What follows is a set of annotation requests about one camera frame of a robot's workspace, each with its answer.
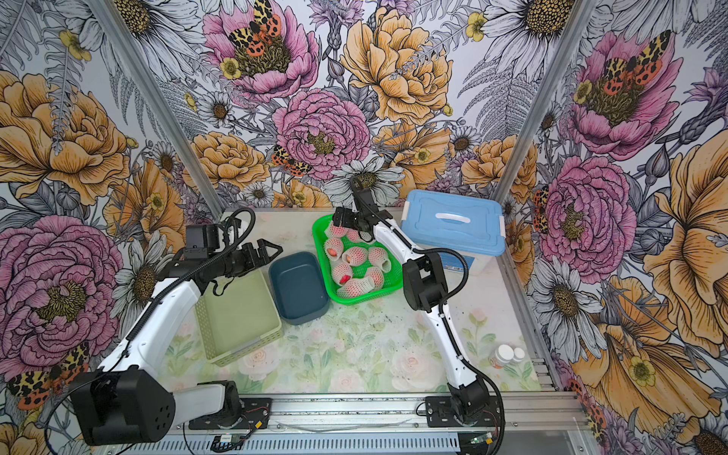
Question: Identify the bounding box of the aluminium front rail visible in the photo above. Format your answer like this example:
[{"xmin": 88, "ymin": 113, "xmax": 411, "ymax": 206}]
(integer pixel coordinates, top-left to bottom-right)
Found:
[{"xmin": 95, "ymin": 392, "xmax": 599, "ymax": 454}]

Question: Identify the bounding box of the blue lidded storage box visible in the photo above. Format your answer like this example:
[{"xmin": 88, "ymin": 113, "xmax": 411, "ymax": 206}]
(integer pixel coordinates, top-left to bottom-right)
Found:
[{"xmin": 401, "ymin": 190, "xmax": 506, "ymax": 275}]

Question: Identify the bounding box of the bright green plastic basket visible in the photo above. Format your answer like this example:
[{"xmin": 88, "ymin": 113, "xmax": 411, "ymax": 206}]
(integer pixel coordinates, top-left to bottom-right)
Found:
[{"xmin": 312, "ymin": 215, "xmax": 403, "ymax": 305}]

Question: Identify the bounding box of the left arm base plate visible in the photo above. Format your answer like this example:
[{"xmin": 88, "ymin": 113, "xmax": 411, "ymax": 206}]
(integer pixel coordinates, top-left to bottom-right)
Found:
[{"xmin": 188, "ymin": 397, "xmax": 273, "ymax": 431}]

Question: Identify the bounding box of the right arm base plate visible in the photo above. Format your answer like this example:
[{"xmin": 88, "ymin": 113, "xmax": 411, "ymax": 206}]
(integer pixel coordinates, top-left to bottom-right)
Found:
[{"xmin": 415, "ymin": 395, "xmax": 502, "ymax": 428}]

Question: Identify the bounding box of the dark teal plastic tub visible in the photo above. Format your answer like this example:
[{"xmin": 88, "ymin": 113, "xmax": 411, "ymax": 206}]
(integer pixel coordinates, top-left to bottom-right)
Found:
[{"xmin": 268, "ymin": 251, "xmax": 330, "ymax": 325}]

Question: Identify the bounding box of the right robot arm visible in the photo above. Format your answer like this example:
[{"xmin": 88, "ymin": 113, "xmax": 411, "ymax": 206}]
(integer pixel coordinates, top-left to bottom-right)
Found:
[{"xmin": 333, "ymin": 183, "xmax": 505, "ymax": 424}]

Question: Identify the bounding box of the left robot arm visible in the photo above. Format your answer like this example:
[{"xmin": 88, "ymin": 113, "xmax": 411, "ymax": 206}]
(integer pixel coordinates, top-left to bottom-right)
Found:
[{"xmin": 68, "ymin": 208, "xmax": 282, "ymax": 447}]

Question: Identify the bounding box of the pale green perforated basket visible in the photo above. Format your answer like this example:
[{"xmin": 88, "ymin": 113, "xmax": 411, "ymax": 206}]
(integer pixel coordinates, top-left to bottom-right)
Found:
[{"xmin": 195, "ymin": 270, "xmax": 284, "ymax": 367}]

